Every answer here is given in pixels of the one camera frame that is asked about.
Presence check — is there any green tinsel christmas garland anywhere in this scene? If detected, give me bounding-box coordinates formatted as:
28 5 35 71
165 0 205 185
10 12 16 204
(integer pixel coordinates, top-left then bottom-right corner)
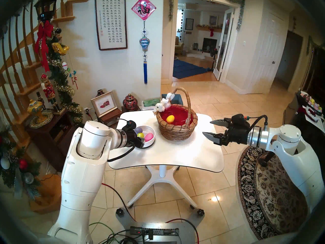
47 27 84 124

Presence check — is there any silver tinsel doorway garland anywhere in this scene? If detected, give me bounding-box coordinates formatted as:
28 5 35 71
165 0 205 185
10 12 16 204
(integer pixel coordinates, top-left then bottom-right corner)
169 0 245 32

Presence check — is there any red nutcracker figure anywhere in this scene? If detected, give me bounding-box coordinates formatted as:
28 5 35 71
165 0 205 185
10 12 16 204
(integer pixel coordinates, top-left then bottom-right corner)
40 74 61 112

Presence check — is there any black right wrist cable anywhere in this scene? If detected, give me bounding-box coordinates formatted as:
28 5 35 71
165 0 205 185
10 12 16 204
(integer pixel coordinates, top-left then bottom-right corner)
244 115 269 131

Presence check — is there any red diamond fu decoration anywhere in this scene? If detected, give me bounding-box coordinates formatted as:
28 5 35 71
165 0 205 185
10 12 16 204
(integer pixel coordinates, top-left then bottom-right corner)
131 0 156 21

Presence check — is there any brown wooden box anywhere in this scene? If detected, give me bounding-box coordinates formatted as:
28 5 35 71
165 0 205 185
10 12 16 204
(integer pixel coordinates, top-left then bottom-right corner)
98 109 122 124

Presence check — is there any colourful egg centrepiece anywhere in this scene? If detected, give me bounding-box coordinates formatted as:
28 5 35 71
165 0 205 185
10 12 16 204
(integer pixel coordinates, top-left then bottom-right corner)
300 90 324 117

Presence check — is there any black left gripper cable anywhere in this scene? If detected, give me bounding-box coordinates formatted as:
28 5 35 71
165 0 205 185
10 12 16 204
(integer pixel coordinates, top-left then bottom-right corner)
107 144 136 162

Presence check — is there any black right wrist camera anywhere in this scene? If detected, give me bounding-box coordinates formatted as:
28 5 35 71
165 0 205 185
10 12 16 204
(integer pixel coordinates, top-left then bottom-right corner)
230 114 251 127

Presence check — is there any grey metal robot base plate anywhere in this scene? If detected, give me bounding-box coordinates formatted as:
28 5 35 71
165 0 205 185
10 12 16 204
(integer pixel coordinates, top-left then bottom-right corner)
116 208 205 244

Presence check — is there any framed red shoe picture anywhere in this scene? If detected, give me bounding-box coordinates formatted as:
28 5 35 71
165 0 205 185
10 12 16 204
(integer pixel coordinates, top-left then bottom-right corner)
91 91 118 114

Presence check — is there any red ribbon bow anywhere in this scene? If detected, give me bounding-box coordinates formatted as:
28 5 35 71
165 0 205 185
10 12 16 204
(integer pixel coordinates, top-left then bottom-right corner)
34 20 54 72

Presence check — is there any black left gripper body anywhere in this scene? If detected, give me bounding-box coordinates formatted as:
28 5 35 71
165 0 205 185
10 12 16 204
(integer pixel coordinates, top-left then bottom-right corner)
126 129 145 148

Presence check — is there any gold ingot ornament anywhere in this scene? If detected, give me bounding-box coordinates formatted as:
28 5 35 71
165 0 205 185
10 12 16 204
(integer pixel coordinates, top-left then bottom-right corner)
52 42 69 55

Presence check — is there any wooden staircase banister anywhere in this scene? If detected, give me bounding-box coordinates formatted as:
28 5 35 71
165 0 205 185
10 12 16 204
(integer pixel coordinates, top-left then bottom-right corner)
0 0 89 213

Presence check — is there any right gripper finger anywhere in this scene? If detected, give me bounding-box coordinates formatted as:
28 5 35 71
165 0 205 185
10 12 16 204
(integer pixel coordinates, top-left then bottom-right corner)
202 132 217 145
210 119 230 127

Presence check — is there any ornate decorative plate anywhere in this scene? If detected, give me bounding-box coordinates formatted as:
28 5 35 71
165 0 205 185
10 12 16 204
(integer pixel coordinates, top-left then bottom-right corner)
29 110 54 129

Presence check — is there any black power strip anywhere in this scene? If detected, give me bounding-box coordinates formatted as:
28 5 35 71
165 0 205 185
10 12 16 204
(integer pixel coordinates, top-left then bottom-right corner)
129 226 180 236

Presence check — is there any green floor cable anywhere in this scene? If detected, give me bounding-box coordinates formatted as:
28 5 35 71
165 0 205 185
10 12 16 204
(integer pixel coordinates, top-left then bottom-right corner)
89 222 115 244

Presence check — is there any yellow porcelain urn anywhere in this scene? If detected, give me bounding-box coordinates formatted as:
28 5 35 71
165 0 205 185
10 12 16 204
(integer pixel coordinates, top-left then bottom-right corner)
27 99 43 122

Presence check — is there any red cloisonne lidded jar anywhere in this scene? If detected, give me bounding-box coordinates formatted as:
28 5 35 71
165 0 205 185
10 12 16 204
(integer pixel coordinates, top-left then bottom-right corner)
123 94 138 111

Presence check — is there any small black nutcracker figure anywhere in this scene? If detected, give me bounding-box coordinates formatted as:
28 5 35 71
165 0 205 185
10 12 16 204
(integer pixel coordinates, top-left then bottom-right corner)
36 91 46 110

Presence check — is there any brown wicker basket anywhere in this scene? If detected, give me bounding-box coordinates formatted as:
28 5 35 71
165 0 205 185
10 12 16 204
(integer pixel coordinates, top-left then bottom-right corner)
153 87 198 141

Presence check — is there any white panel door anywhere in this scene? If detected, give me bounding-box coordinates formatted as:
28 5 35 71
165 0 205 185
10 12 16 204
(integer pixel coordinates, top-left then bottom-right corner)
250 12 285 94

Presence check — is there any tan armchair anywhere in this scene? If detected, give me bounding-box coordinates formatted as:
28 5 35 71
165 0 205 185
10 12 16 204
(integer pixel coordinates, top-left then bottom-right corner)
175 36 184 54

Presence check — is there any black fireplace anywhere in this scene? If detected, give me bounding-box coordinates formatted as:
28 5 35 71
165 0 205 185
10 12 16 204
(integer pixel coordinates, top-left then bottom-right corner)
202 38 218 52

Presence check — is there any white round bowl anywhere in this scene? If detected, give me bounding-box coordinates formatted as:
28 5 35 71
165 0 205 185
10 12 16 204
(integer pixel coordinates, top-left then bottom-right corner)
133 125 156 149

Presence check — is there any oriental patterned rug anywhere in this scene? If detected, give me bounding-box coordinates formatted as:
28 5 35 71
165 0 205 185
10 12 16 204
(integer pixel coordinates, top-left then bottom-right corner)
236 146 309 240

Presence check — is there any white glass french door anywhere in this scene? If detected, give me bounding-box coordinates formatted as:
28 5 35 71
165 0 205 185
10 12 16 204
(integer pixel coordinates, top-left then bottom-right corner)
213 8 234 81

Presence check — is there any red shredded paper filling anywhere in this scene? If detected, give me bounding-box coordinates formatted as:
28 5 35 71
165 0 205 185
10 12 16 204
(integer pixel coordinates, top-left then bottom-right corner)
160 105 194 126

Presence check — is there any framed chinese calligraphy scroll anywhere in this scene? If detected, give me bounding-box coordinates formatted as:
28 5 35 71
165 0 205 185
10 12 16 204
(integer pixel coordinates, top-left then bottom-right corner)
94 0 128 51

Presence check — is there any dark wooden side table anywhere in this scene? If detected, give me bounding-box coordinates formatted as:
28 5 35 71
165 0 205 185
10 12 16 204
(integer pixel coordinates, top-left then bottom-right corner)
24 109 84 173

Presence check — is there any blue floor rug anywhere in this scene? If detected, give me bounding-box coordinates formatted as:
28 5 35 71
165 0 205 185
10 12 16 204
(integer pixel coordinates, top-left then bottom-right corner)
173 59 211 79

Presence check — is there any black lantern lamp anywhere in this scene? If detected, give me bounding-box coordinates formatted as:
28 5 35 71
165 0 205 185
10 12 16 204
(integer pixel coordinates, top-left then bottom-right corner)
34 0 59 22

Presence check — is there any white table pedestal base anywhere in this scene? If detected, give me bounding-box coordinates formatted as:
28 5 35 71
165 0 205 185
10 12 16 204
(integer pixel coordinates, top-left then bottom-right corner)
126 165 198 209

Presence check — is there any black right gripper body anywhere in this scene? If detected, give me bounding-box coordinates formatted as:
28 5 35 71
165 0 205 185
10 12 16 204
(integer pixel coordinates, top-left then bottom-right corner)
215 125 250 146

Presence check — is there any blue vase tassel hanging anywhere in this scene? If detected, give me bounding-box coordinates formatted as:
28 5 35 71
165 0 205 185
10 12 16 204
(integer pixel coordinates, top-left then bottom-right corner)
139 21 150 85

